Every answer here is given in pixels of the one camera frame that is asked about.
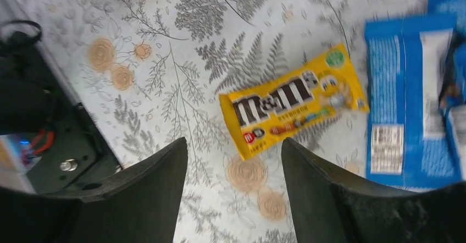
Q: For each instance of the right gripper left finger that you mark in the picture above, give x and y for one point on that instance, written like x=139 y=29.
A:
x=138 y=204

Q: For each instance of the yellow m&m bag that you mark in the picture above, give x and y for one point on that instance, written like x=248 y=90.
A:
x=263 y=115

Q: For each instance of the blue candy bag long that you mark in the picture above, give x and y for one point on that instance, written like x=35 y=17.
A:
x=407 y=144

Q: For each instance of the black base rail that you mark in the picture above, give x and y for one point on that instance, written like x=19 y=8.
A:
x=49 y=141

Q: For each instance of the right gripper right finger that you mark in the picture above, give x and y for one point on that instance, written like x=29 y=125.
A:
x=331 y=204

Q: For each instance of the blue candy bag top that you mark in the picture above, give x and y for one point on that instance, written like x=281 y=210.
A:
x=450 y=6

